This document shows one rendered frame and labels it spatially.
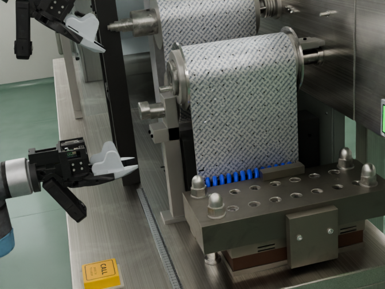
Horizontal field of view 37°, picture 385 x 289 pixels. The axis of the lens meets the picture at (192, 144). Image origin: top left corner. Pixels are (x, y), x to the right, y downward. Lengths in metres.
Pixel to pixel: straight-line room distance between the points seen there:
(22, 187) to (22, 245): 2.15
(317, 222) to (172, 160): 0.37
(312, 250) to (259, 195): 0.15
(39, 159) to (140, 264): 0.30
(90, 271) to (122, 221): 0.25
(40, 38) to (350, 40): 5.74
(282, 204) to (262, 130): 0.20
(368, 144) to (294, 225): 0.50
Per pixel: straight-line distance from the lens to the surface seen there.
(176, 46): 1.21
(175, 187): 1.33
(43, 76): 6.83
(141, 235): 1.33
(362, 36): 1.15
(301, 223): 1.11
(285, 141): 1.28
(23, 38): 1.15
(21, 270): 3.09
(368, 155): 1.56
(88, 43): 1.13
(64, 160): 1.15
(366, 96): 1.17
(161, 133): 1.26
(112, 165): 1.16
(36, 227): 3.47
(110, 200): 1.51
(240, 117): 1.22
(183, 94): 1.18
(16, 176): 1.16
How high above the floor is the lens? 1.55
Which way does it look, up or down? 21 degrees down
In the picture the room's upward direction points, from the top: 6 degrees counter-clockwise
